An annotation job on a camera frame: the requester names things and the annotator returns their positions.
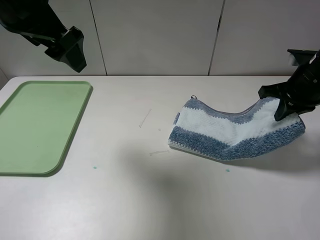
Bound green plastic tray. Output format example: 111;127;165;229
0;80;93;176

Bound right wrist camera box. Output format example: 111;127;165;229
287;49;317;67

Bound blue white striped towel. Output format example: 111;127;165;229
168;96;306;161

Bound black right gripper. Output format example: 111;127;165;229
258;51;320;122

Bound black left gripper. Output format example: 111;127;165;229
0;0;87;73

